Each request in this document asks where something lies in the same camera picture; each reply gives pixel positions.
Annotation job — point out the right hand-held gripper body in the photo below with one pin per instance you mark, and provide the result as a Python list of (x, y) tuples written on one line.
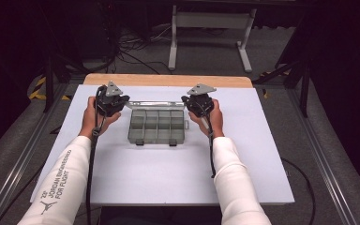
[(201, 89)]

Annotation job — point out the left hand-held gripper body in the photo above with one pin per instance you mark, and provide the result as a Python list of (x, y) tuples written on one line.
[(112, 90)]

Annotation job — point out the grey plastic compartment box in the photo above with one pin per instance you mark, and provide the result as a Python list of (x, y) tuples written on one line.
[(156, 126)]

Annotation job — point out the person's right hand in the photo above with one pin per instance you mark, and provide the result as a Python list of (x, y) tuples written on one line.
[(214, 125)]

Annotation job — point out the person's left hand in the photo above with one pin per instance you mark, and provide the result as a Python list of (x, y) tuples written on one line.
[(90, 122)]

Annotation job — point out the white table cover sheet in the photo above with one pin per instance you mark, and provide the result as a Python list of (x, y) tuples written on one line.
[(247, 131)]

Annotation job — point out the black metal stand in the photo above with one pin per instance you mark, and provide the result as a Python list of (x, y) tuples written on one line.
[(304, 90), (48, 81)]

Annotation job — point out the white metal stand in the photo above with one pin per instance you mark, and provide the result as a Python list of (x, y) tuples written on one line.
[(212, 20)]

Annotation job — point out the yellow black floor tape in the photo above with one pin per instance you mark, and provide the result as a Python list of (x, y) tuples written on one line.
[(37, 90)]

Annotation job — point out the person's dark lap clothing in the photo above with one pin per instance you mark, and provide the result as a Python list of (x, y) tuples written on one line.
[(156, 217)]

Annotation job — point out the aluminium floor rail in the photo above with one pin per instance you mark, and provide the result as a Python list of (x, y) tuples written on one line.
[(22, 162), (318, 150)]

